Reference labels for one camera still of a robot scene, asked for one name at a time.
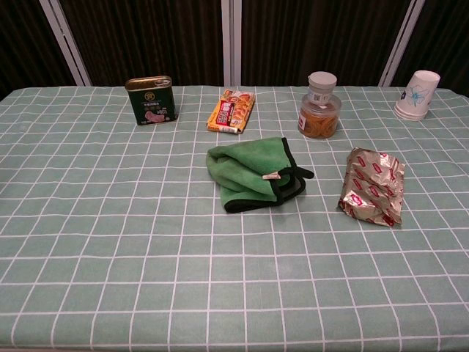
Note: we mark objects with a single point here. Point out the gold red foil snack bag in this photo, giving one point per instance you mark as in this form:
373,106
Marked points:
373,187

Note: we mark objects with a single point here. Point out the white paper cups blue flower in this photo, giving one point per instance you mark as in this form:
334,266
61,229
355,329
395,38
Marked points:
417,95

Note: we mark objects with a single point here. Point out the white partition post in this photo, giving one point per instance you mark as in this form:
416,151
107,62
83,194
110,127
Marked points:
67,44
231,40
401,40

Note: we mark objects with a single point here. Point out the green cloth with black trim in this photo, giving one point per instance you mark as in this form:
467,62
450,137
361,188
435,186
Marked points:
242,165

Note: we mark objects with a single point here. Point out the dark brown partition panel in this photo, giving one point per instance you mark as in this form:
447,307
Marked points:
146,36
447,33
25,44
311,33

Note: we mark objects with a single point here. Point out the brown jar with white lid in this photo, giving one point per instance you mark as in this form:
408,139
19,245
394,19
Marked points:
320,121

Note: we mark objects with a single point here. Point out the green white checked tablecloth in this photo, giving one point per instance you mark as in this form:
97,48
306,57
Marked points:
146,256

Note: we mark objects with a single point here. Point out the dark green luncheon meat tin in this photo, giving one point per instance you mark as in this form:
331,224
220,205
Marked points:
152,100

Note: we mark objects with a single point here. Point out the orange yellow snack box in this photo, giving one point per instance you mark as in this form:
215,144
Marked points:
231,111

